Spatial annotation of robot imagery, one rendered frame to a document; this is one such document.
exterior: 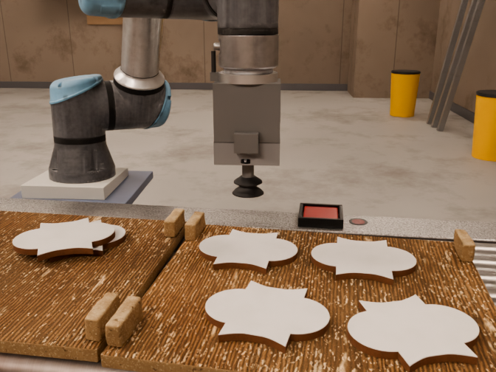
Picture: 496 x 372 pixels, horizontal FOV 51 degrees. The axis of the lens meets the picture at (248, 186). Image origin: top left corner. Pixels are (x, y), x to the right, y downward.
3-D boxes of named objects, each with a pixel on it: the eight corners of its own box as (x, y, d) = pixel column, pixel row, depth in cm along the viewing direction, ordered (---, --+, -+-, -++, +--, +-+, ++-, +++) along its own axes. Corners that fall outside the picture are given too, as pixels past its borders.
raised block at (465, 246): (452, 244, 76) (454, 226, 76) (465, 246, 76) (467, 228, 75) (460, 262, 71) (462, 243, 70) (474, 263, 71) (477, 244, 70)
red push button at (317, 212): (303, 212, 95) (304, 205, 94) (337, 214, 94) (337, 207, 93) (302, 225, 89) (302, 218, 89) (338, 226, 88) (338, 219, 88)
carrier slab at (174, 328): (196, 232, 85) (196, 223, 84) (462, 252, 78) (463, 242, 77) (100, 367, 52) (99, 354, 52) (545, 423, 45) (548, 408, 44)
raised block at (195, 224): (195, 226, 83) (194, 209, 82) (206, 226, 83) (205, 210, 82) (184, 240, 78) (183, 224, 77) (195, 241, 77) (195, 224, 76)
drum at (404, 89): (390, 117, 681) (393, 71, 663) (384, 112, 715) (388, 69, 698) (419, 117, 678) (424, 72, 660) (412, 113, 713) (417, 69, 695)
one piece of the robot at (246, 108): (203, 54, 60) (207, 189, 65) (282, 54, 59) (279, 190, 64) (213, 49, 69) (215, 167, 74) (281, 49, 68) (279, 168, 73)
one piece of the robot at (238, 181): (232, 180, 68) (232, 194, 69) (262, 180, 68) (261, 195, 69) (235, 171, 72) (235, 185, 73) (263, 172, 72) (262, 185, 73)
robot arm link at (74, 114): (49, 131, 124) (44, 73, 120) (108, 128, 129) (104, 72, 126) (54, 140, 113) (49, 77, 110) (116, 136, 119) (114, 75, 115)
